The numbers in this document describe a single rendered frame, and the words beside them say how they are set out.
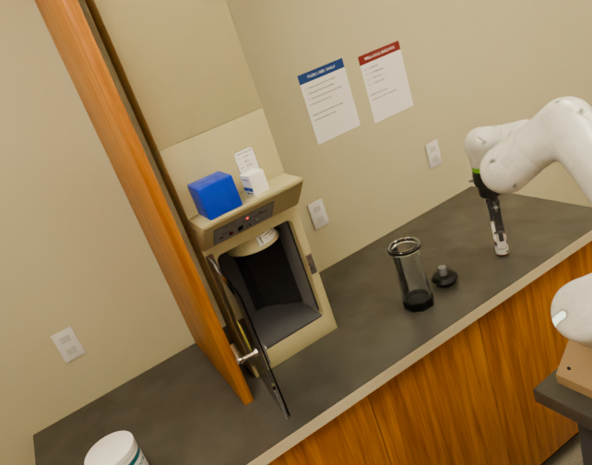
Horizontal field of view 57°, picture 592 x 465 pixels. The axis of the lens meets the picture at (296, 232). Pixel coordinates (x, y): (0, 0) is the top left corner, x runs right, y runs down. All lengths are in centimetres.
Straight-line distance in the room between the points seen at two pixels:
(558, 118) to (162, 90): 95
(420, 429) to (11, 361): 134
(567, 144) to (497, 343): 85
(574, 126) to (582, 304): 39
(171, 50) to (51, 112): 53
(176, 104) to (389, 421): 111
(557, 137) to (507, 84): 149
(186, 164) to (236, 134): 17
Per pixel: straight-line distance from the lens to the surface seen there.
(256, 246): 164
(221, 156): 153
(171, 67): 149
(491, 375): 200
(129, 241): 195
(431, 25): 249
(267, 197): 147
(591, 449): 161
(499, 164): 138
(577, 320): 120
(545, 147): 136
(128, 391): 203
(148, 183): 139
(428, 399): 183
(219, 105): 152
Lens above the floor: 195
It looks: 22 degrees down
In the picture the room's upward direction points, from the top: 19 degrees counter-clockwise
